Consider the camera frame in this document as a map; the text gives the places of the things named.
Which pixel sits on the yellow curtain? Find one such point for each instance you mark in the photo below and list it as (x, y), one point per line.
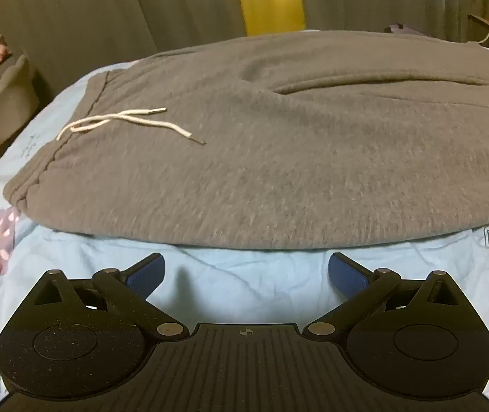
(270, 0)

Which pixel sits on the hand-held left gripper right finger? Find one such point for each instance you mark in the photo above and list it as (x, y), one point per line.
(347, 275)

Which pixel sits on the grey chair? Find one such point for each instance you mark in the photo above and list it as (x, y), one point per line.
(8, 98)

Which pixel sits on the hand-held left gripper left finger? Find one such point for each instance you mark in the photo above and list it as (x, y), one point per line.
(145, 274)

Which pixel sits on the grey pants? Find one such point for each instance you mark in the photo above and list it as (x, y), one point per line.
(270, 158)

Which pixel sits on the light blue printed bedsheet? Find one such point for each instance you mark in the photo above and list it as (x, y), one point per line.
(248, 277)

